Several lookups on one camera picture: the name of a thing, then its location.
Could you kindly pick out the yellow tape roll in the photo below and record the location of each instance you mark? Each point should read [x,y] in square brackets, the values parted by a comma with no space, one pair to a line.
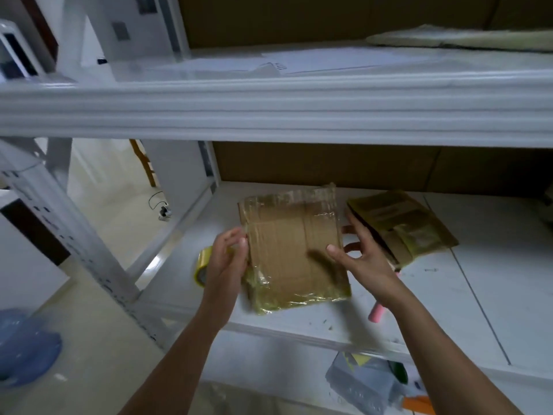
[202,265]

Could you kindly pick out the orange plastic object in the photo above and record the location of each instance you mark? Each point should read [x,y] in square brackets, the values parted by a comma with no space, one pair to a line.
[419,405]

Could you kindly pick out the person's left hand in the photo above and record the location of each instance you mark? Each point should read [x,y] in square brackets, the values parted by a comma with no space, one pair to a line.
[225,276]

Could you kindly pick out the person's left forearm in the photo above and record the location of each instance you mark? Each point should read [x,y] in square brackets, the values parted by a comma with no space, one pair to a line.
[177,367]

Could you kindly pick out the dark brown cabinet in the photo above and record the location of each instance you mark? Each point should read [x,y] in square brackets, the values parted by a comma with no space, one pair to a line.
[39,233]

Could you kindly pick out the blue round object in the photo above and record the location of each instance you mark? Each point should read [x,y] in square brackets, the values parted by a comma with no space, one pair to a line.
[26,350]

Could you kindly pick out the white paper sheet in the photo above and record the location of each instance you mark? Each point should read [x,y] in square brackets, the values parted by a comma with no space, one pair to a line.
[199,71]

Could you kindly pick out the clear taped brown cardboard box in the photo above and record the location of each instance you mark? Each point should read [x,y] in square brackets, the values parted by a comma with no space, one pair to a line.
[289,246]

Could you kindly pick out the person's right hand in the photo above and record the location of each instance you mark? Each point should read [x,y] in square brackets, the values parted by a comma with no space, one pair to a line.
[371,268]

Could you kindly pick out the small taped carton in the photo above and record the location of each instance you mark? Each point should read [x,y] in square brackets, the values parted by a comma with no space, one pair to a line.
[406,224]

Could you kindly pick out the pink utility knife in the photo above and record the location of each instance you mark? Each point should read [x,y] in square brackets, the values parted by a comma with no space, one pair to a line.
[377,312]

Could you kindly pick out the person's right forearm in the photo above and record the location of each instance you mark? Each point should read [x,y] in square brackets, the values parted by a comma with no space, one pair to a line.
[454,358]

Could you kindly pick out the wooden chair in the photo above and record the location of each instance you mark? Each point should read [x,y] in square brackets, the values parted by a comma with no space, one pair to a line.
[145,164]

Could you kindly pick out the package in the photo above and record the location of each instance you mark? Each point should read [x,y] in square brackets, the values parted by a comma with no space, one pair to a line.
[466,39]

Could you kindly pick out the white board panel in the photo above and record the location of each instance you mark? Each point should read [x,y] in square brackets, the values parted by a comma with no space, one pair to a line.
[22,272]

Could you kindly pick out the white metal shelf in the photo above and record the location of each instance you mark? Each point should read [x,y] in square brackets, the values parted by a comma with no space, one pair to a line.
[484,281]

